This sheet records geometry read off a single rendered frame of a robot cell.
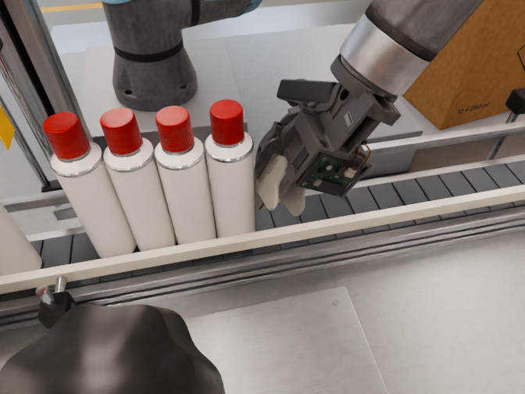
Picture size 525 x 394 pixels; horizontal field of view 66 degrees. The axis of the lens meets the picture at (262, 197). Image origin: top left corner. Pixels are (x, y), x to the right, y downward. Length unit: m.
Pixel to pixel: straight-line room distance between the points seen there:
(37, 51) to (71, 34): 0.68
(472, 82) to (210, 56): 0.49
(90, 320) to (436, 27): 0.32
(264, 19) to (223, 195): 0.79
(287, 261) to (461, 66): 0.43
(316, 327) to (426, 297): 0.18
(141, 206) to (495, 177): 0.52
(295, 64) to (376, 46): 0.62
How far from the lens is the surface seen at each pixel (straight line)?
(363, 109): 0.38
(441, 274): 0.62
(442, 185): 0.66
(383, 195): 0.62
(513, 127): 0.68
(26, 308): 0.57
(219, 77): 0.82
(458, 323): 0.59
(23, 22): 0.52
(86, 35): 1.19
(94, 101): 0.80
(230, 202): 0.46
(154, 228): 0.49
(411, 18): 0.37
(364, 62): 0.38
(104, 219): 0.49
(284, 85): 0.51
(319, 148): 0.38
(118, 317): 0.17
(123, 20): 0.69
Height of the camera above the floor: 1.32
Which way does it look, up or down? 48 degrees down
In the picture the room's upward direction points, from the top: straight up
